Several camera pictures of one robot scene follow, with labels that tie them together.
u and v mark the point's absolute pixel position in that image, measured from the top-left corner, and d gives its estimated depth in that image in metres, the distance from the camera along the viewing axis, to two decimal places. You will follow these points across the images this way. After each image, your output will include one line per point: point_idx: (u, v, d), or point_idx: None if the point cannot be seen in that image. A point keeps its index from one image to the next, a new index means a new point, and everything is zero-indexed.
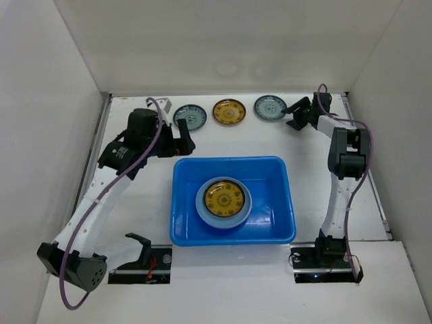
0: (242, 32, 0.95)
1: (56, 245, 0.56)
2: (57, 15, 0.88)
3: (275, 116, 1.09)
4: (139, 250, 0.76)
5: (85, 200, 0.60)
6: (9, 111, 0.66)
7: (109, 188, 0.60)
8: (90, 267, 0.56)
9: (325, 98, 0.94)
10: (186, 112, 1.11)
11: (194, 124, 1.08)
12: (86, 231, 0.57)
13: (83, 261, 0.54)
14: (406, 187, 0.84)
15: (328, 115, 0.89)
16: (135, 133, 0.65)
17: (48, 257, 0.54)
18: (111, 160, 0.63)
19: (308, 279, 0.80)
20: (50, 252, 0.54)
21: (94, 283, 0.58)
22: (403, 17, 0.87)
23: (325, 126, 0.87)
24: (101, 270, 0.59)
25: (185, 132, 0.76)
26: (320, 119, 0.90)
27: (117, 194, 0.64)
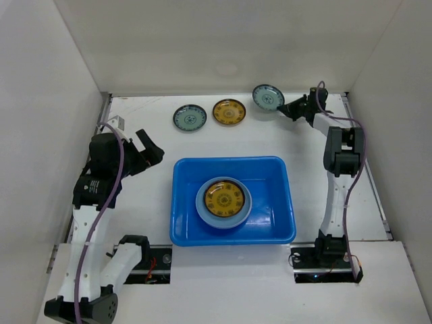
0: (243, 31, 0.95)
1: (61, 298, 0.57)
2: (57, 13, 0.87)
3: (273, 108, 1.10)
4: (140, 252, 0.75)
5: (75, 246, 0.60)
6: (9, 111, 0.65)
7: (94, 229, 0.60)
8: (104, 305, 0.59)
9: (322, 95, 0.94)
10: (186, 113, 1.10)
11: (194, 125, 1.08)
12: (87, 275, 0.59)
13: (95, 304, 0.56)
14: (406, 187, 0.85)
15: (325, 115, 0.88)
16: (101, 162, 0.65)
17: (59, 314, 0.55)
18: (86, 197, 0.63)
19: (308, 279, 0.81)
20: (59, 308, 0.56)
21: (111, 314, 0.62)
22: (403, 17, 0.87)
23: (320, 124, 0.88)
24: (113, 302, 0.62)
25: (148, 140, 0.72)
26: (316, 117, 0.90)
27: (103, 227, 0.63)
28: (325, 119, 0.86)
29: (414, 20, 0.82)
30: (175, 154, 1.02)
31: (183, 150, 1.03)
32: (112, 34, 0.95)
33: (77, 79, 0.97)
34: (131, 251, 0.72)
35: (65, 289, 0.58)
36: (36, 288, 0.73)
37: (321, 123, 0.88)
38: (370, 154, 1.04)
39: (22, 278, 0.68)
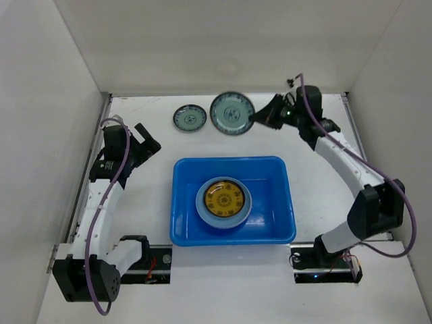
0: (244, 31, 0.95)
1: (71, 257, 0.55)
2: (57, 13, 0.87)
3: (239, 125, 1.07)
4: (140, 248, 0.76)
5: (88, 210, 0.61)
6: (9, 112, 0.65)
7: (108, 194, 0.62)
8: (111, 273, 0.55)
9: (315, 102, 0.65)
10: (186, 113, 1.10)
11: (194, 125, 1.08)
12: (97, 235, 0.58)
13: (103, 263, 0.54)
14: (406, 188, 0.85)
15: (340, 145, 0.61)
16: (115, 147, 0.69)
17: (66, 271, 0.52)
18: (101, 173, 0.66)
19: (308, 279, 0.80)
20: (67, 265, 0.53)
21: (113, 292, 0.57)
22: (403, 17, 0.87)
23: (329, 156, 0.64)
24: (116, 278, 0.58)
25: (148, 132, 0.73)
26: (324, 144, 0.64)
27: (114, 200, 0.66)
28: (345, 158, 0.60)
29: (414, 20, 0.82)
30: (175, 154, 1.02)
31: (183, 150, 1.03)
32: (112, 34, 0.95)
33: (77, 79, 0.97)
34: (131, 246, 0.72)
35: (75, 248, 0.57)
36: (36, 287, 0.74)
37: (330, 157, 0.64)
38: (370, 154, 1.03)
39: (23, 278, 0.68)
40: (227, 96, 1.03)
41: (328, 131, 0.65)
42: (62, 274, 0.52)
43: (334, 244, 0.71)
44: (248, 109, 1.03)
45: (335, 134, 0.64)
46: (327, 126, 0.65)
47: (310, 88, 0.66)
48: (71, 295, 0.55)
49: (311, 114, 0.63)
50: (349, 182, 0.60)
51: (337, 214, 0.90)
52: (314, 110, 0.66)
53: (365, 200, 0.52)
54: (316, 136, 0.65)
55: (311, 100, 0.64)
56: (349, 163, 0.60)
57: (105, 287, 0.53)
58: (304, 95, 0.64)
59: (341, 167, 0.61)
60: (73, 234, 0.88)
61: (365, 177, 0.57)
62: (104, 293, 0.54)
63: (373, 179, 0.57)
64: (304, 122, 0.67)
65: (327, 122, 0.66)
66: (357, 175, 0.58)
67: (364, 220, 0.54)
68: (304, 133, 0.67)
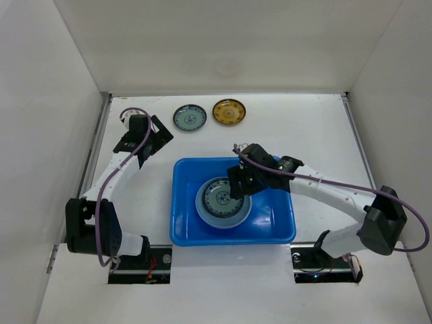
0: (244, 32, 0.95)
1: (84, 198, 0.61)
2: (57, 14, 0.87)
3: (235, 204, 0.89)
4: (140, 246, 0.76)
5: (107, 170, 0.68)
6: (9, 112, 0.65)
7: (127, 160, 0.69)
8: (114, 227, 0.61)
9: (258, 154, 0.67)
10: (187, 112, 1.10)
11: (194, 125, 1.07)
12: (111, 187, 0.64)
13: (112, 212, 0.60)
14: (406, 188, 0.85)
15: (314, 179, 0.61)
16: (137, 132, 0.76)
17: (77, 208, 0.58)
18: (123, 148, 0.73)
19: (308, 279, 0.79)
20: (80, 204, 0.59)
21: (113, 249, 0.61)
22: (403, 17, 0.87)
23: (309, 194, 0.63)
24: (117, 237, 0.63)
25: (162, 123, 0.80)
26: (298, 184, 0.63)
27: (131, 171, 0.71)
28: (326, 189, 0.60)
29: (414, 21, 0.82)
30: (175, 154, 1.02)
31: (183, 150, 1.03)
32: (112, 35, 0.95)
33: (77, 80, 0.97)
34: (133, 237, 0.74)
35: (89, 192, 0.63)
36: (36, 287, 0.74)
37: (311, 194, 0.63)
38: (370, 154, 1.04)
39: (22, 277, 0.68)
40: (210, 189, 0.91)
41: (292, 169, 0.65)
42: (75, 210, 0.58)
43: (337, 250, 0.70)
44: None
45: (302, 170, 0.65)
46: (289, 165, 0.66)
47: (246, 148, 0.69)
48: (74, 239, 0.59)
49: (262, 166, 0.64)
50: (345, 210, 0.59)
51: (337, 214, 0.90)
52: (264, 160, 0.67)
53: (374, 223, 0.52)
54: (285, 181, 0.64)
55: (255, 155, 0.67)
56: (333, 191, 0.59)
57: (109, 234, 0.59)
58: (246, 156, 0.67)
59: (328, 198, 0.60)
60: None
61: (358, 200, 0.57)
62: (106, 244, 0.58)
63: (365, 198, 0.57)
64: (265, 176, 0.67)
65: (285, 161, 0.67)
66: (350, 202, 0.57)
67: (383, 242, 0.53)
68: (273, 183, 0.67)
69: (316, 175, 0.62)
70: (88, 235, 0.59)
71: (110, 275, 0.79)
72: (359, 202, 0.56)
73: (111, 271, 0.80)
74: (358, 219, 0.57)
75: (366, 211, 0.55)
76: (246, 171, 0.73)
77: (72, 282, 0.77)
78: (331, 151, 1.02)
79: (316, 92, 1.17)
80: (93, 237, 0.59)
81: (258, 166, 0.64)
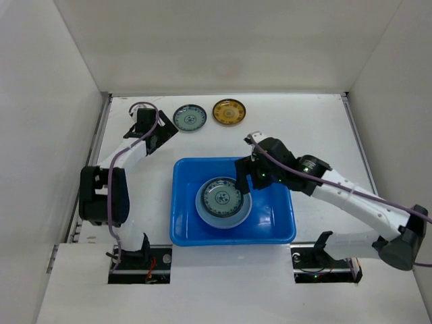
0: (244, 32, 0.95)
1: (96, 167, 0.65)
2: (57, 14, 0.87)
3: (233, 204, 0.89)
4: (141, 241, 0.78)
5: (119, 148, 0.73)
6: (9, 113, 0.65)
7: (138, 142, 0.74)
8: (123, 194, 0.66)
9: (279, 151, 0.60)
10: (187, 112, 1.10)
11: (194, 125, 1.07)
12: (122, 161, 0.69)
13: (123, 180, 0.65)
14: (406, 188, 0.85)
15: (347, 190, 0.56)
16: (145, 123, 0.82)
17: (92, 175, 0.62)
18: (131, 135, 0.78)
19: (308, 279, 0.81)
20: (94, 171, 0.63)
21: (121, 217, 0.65)
22: (403, 17, 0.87)
23: (334, 201, 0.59)
24: (125, 207, 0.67)
25: (167, 118, 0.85)
26: (327, 192, 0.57)
27: (138, 154, 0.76)
28: (358, 201, 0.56)
29: (414, 21, 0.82)
30: (175, 154, 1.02)
31: (183, 150, 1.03)
32: (112, 35, 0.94)
33: (77, 80, 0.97)
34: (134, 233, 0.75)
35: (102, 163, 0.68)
36: (36, 288, 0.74)
37: (336, 202, 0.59)
38: (370, 154, 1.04)
39: (22, 278, 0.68)
40: (209, 189, 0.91)
41: (317, 171, 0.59)
42: (89, 174, 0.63)
43: (341, 254, 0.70)
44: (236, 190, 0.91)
45: (329, 175, 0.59)
46: (314, 167, 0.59)
47: (267, 142, 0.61)
48: (86, 202, 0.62)
49: (283, 165, 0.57)
50: (370, 223, 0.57)
51: (337, 214, 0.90)
52: (285, 158, 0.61)
53: (409, 246, 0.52)
54: (309, 185, 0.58)
55: (277, 152, 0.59)
56: (366, 205, 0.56)
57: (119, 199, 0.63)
58: (266, 152, 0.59)
59: (356, 210, 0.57)
60: (73, 234, 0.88)
61: (392, 219, 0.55)
62: (117, 207, 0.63)
63: (399, 217, 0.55)
64: (285, 175, 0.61)
65: (309, 160, 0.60)
66: (383, 219, 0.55)
67: (409, 262, 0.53)
68: (290, 183, 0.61)
69: (346, 183, 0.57)
70: (99, 202, 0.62)
71: (110, 275, 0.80)
72: (392, 221, 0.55)
73: (111, 271, 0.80)
74: (384, 235, 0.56)
75: (399, 232, 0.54)
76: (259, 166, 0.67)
77: (72, 282, 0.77)
78: (331, 151, 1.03)
79: (316, 92, 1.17)
80: (103, 202, 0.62)
81: (280, 165, 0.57)
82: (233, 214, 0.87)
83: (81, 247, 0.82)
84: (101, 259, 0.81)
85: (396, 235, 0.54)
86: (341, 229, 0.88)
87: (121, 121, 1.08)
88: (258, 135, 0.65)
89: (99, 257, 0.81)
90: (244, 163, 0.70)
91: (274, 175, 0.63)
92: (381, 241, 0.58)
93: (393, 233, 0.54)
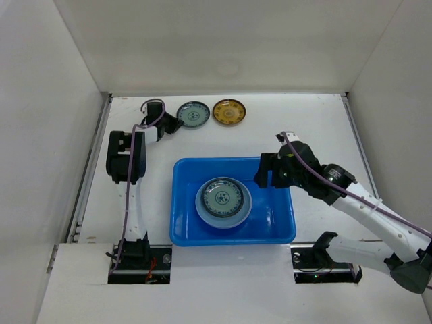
0: (244, 32, 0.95)
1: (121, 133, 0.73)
2: (57, 14, 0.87)
3: (234, 204, 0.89)
4: (144, 231, 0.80)
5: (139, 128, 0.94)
6: (9, 112, 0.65)
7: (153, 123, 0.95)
8: (142, 152, 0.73)
9: (308, 155, 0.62)
10: (190, 109, 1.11)
11: (197, 121, 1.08)
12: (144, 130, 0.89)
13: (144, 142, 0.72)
14: (406, 188, 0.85)
15: (370, 204, 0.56)
16: (153, 115, 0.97)
17: (118, 137, 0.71)
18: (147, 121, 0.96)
19: (308, 279, 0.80)
20: (120, 134, 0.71)
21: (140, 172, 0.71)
22: (403, 17, 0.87)
23: (354, 214, 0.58)
24: (144, 165, 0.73)
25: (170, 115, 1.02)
26: (347, 204, 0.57)
27: (152, 137, 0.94)
28: (379, 219, 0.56)
29: (414, 21, 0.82)
30: (175, 154, 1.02)
31: (183, 150, 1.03)
32: (111, 35, 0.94)
33: (77, 80, 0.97)
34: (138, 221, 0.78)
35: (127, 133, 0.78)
36: (36, 287, 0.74)
37: (356, 216, 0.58)
38: (369, 154, 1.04)
39: (23, 277, 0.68)
40: (209, 189, 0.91)
41: (341, 183, 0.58)
42: (115, 137, 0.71)
43: (342, 257, 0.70)
44: (236, 190, 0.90)
45: (354, 187, 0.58)
46: (339, 177, 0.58)
47: (298, 145, 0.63)
48: (113, 156, 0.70)
49: (310, 168, 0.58)
50: (387, 241, 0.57)
51: (337, 214, 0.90)
52: (311, 163, 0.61)
53: (426, 271, 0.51)
54: (331, 194, 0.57)
55: (303, 156, 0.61)
56: (387, 224, 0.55)
57: (140, 156, 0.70)
58: (296, 154, 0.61)
59: (376, 227, 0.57)
60: (73, 234, 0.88)
61: (412, 241, 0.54)
62: (137, 163, 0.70)
63: (419, 240, 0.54)
64: (307, 180, 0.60)
65: (334, 170, 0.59)
66: (403, 240, 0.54)
67: (421, 285, 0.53)
68: (307, 188, 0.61)
69: (369, 199, 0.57)
70: (123, 158, 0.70)
71: (109, 275, 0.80)
72: (412, 244, 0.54)
73: (111, 272, 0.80)
74: (400, 255, 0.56)
75: (418, 256, 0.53)
76: (281, 166, 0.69)
77: (72, 281, 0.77)
78: (331, 151, 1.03)
79: (316, 92, 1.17)
80: (126, 158, 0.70)
81: (306, 167, 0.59)
82: (233, 214, 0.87)
83: (82, 247, 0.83)
84: (100, 259, 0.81)
85: (414, 258, 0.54)
86: (342, 228, 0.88)
87: (121, 121, 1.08)
88: (291, 136, 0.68)
89: (98, 257, 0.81)
90: (269, 159, 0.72)
91: (295, 178, 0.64)
92: (397, 261, 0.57)
93: (411, 254, 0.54)
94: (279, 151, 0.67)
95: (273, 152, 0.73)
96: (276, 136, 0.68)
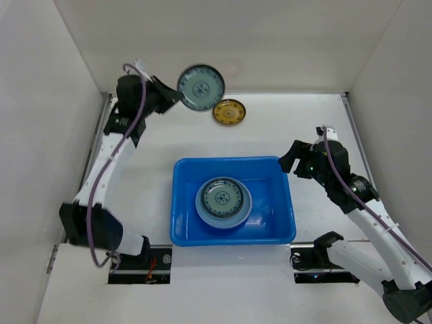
0: (244, 32, 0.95)
1: (77, 202, 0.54)
2: (57, 14, 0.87)
3: (234, 204, 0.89)
4: (141, 244, 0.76)
5: (99, 161, 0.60)
6: (9, 113, 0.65)
7: (119, 146, 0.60)
8: (111, 225, 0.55)
9: (343, 160, 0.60)
10: (196, 75, 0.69)
11: (204, 98, 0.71)
12: (104, 186, 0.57)
13: (108, 217, 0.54)
14: (406, 187, 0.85)
15: (384, 225, 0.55)
16: (127, 103, 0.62)
17: (71, 214, 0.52)
18: (114, 126, 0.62)
19: (309, 279, 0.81)
20: (73, 209, 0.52)
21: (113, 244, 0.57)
22: (403, 17, 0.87)
23: (366, 231, 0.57)
24: (117, 232, 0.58)
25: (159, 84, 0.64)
26: (362, 218, 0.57)
27: (129, 151, 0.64)
28: (389, 240, 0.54)
29: (414, 21, 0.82)
30: (175, 154, 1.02)
31: (183, 150, 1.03)
32: (111, 35, 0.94)
33: (77, 80, 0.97)
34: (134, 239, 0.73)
35: (82, 194, 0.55)
36: (37, 287, 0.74)
37: (367, 232, 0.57)
38: (369, 153, 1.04)
39: (22, 277, 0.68)
40: (209, 189, 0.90)
41: (364, 196, 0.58)
42: (67, 218, 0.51)
43: (341, 262, 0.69)
44: (236, 190, 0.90)
45: (373, 204, 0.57)
46: (363, 190, 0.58)
47: (335, 146, 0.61)
48: (74, 241, 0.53)
49: (338, 174, 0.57)
50: (390, 265, 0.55)
51: (337, 214, 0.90)
52: (341, 169, 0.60)
53: (418, 303, 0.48)
54: (349, 203, 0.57)
55: (337, 159, 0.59)
56: (395, 249, 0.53)
57: (107, 237, 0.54)
58: (329, 154, 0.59)
59: (383, 249, 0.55)
60: None
61: (414, 272, 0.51)
62: (106, 241, 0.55)
63: (423, 274, 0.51)
64: (331, 183, 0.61)
65: (360, 181, 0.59)
66: (404, 267, 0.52)
67: (409, 317, 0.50)
68: (329, 189, 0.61)
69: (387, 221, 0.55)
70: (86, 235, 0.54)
71: (110, 275, 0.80)
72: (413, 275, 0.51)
73: (111, 272, 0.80)
74: (399, 283, 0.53)
75: (415, 287, 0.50)
76: (310, 158, 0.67)
77: (72, 282, 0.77)
78: None
79: (317, 92, 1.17)
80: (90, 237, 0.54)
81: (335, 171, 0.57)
82: (233, 214, 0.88)
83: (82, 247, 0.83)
84: (100, 259, 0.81)
85: (410, 289, 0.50)
86: (342, 228, 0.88)
87: None
88: (331, 133, 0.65)
89: (98, 257, 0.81)
90: (301, 148, 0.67)
91: (320, 177, 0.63)
92: (393, 287, 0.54)
93: (408, 285, 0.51)
94: (315, 144, 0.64)
95: (306, 142, 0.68)
96: (316, 127, 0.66)
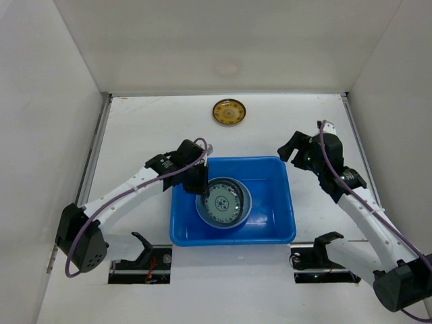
0: (243, 32, 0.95)
1: (82, 210, 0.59)
2: (57, 15, 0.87)
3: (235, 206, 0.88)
4: (139, 252, 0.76)
5: (125, 184, 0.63)
6: (9, 113, 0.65)
7: (148, 183, 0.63)
8: (96, 248, 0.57)
9: (337, 152, 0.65)
10: (225, 192, 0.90)
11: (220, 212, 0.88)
12: (113, 208, 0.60)
13: (96, 236, 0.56)
14: (406, 187, 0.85)
15: (368, 208, 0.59)
16: (182, 156, 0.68)
17: (71, 218, 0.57)
18: (157, 165, 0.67)
19: (308, 279, 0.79)
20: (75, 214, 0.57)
21: (88, 266, 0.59)
22: (403, 17, 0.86)
23: (354, 216, 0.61)
24: (99, 256, 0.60)
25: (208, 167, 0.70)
26: (349, 202, 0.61)
27: (153, 192, 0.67)
28: (373, 222, 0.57)
29: (414, 21, 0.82)
30: None
31: None
32: (111, 35, 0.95)
33: (77, 81, 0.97)
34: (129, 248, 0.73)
35: (91, 204, 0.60)
36: (37, 287, 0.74)
37: (356, 217, 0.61)
38: (369, 153, 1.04)
39: (22, 277, 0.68)
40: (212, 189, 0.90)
41: (352, 184, 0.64)
42: (65, 219, 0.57)
43: (339, 257, 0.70)
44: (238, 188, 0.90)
45: (362, 192, 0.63)
46: (352, 179, 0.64)
47: (330, 138, 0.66)
48: (60, 240, 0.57)
49: (331, 165, 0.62)
50: (376, 248, 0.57)
51: (337, 214, 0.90)
52: (334, 160, 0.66)
53: (399, 281, 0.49)
54: (338, 190, 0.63)
55: (331, 151, 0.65)
56: (380, 230, 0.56)
57: (85, 255, 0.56)
58: (324, 146, 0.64)
59: (369, 231, 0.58)
60: None
61: (397, 251, 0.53)
62: (81, 260, 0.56)
63: (406, 254, 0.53)
64: (325, 173, 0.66)
65: (349, 173, 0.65)
66: (387, 246, 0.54)
67: (395, 300, 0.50)
68: (322, 178, 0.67)
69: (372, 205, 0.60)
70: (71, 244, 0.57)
71: (110, 275, 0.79)
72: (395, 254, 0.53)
73: (111, 271, 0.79)
74: (384, 264, 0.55)
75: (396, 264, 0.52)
76: (308, 149, 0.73)
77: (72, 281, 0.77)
78: None
79: (317, 92, 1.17)
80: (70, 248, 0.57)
81: (327, 161, 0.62)
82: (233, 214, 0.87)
83: None
84: None
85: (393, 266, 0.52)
86: (342, 228, 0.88)
87: (121, 121, 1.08)
88: (329, 127, 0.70)
89: None
90: (300, 139, 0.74)
91: (316, 166, 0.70)
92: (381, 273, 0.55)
93: (391, 264, 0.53)
94: (313, 136, 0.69)
95: (306, 134, 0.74)
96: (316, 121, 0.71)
